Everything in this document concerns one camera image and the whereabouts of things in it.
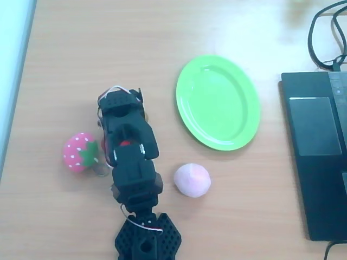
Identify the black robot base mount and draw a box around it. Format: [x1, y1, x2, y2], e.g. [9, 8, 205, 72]
[114, 212, 183, 260]

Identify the thin black cable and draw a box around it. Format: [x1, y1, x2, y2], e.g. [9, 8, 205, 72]
[322, 4, 347, 73]

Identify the white red gripper wire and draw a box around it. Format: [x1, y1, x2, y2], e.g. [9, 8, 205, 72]
[97, 85, 144, 105]

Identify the black laptop cable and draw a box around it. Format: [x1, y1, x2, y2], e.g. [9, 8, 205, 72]
[323, 240, 347, 260]

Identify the pink strawberry plush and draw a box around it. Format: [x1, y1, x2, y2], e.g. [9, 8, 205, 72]
[62, 132, 100, 174]

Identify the thick black cable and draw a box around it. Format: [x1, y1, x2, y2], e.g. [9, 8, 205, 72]
[307, 0, 347, 72]

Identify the green plate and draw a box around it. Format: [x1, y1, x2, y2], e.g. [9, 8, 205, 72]
[175, 54, 261, 152]

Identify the pink peach plush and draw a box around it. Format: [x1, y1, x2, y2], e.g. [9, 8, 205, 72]
[173, 162, 212, 198]

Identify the black laptop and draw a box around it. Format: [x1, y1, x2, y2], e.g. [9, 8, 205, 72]
[279, 70, 347, 242]

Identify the white red shoulder wire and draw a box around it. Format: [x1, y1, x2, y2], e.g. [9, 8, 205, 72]
[120, 204, 164, 233]

